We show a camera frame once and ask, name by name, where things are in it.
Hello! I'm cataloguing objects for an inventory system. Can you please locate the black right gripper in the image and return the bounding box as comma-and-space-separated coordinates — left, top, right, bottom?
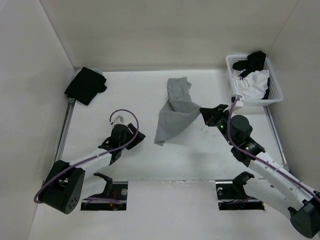
199, 104, 236, 146

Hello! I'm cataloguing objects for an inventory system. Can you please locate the grey tank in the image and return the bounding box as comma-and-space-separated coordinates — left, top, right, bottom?
154, 77, 201, 146
91, 67, 103, 75

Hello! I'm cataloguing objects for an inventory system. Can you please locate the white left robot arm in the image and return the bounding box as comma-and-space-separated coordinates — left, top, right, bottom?
37, 123, 146, 215

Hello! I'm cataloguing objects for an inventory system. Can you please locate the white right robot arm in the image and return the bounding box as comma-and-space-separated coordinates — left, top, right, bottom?
199, 104, 320, 239

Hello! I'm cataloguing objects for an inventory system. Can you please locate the white tank top in basket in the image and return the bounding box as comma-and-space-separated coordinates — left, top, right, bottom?
232, 70, 270, 100

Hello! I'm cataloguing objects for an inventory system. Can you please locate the folded black tank top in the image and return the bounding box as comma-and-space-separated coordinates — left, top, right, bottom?
64, 67, 107, 106

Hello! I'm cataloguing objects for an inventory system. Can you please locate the folded grey tank top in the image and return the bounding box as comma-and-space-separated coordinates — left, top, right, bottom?
91, 67, 103, 75

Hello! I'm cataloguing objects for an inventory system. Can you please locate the black tank top in basket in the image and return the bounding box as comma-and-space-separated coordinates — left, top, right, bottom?
232, 50, 267, 78

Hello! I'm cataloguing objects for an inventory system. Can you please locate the white plastic basket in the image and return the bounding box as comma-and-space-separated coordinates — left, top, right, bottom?
225, 54, 284, 107

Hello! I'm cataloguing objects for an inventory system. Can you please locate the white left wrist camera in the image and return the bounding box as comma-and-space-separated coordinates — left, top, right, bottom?
110, 115, 124, 127

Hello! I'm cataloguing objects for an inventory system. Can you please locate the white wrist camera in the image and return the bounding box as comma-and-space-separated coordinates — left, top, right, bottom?
231, 94, 244, 108
110, 115, 124, 127

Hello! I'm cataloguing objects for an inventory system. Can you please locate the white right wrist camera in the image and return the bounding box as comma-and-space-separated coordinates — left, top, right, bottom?
231, 94, 244, 108

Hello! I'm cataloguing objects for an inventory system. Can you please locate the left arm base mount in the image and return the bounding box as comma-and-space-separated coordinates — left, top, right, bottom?
80, 172, 129, 211

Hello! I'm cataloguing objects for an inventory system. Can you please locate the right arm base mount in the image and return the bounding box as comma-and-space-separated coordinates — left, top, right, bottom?
215, 171, 265, 211

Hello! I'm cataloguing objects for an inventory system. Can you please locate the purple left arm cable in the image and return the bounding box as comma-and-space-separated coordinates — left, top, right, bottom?
33, 108, 140, 204

